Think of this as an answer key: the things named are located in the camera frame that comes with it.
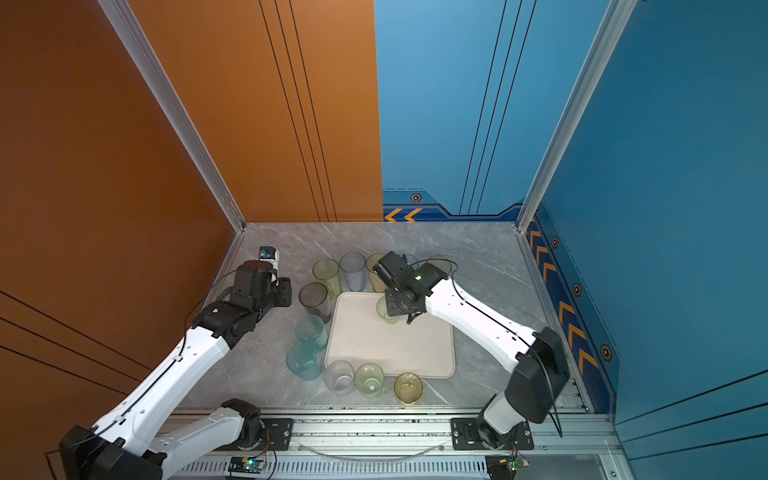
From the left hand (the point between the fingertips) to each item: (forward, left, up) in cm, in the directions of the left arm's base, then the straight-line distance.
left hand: (284, 278), depth 79 cm
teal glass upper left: (-6, -5, -17) cm, 19 cm away
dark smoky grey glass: (+3, -5, -14) cm, 15 cm away
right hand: (-5, -30, -5) cm, 31 cm away
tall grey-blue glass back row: (+10, -17, -8) cm, 21 cm away
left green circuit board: (-39, +5, -22) cm, 45 cm away
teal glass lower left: (-16, -5, -16) cm, 23 cm away
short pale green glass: (-11, -27, +2) cm, 29 cm away
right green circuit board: (-39, -56, -22) cm, 72 cm away
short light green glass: (-20, -23, -20) cm, 36 cm away
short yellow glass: (-21, -34, -21) cm, 45 cm away
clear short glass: (-19, -15, -19) cm, 31 cm away
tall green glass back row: (+11, -8, -11) cm, 17 cm away
